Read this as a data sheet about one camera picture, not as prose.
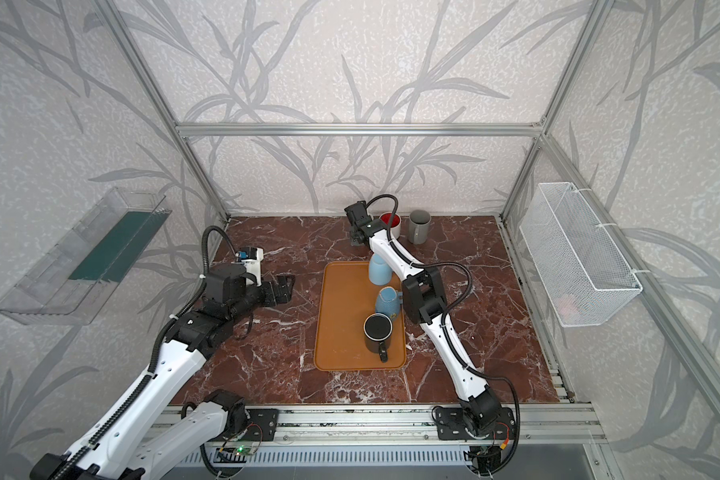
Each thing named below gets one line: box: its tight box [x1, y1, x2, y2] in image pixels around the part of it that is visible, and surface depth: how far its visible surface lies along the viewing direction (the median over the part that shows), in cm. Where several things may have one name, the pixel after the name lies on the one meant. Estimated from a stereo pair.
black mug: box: [363, 312, 393, 363], surface depth 82 cm
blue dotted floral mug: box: [376, 286, 403, 320], surface depth 88 cm
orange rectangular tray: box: [314, 261, 406, 371], surface depth 91 cm
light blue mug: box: [368, 253, 393, 286], surface depth 98 cm
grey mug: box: [408, 209, 432, 245], surface depth 107 cm
